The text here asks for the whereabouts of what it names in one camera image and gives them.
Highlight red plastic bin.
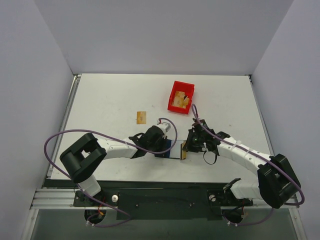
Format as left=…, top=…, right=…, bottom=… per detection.
left=167, top=81, right=195, bottom=115

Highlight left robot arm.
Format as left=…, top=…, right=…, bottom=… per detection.
left=59, top=122, right=171, bottom=206

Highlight gold card face up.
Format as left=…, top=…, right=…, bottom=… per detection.
left=136, top=111, right=147, bottom=125

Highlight gold card magnetic stripe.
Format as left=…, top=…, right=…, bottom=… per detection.
left=180, top=141, right=187, bottom=160

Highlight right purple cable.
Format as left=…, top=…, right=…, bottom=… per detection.
left=191, top=103, right=306, bottom=227

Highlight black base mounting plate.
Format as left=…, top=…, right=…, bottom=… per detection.
left=73, top=180, right=253, bottom=221

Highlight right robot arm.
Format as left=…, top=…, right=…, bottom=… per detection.
left=183, top=119, right=301, bottom=209

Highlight blue leather card holder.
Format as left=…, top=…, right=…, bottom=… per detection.
left=164, top=139, right=185, bottom=160

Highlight gold cards in bin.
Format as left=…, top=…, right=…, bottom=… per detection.
left=171, top=91, right=190, bottom=109

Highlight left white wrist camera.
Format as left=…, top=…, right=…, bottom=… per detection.
left=156, top=119, right=171, bottom=134

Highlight aluminium frame rail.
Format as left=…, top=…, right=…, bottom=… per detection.
left=30, top=188, right=75, bottom=210

